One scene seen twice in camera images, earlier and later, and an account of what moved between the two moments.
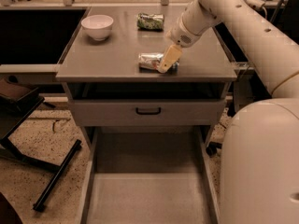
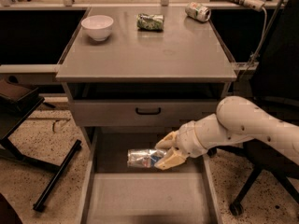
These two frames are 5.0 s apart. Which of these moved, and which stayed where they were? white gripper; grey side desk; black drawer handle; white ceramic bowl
Moved: white gripper
Stayed: black drawer handle; white ceramic bowl; grey side desk
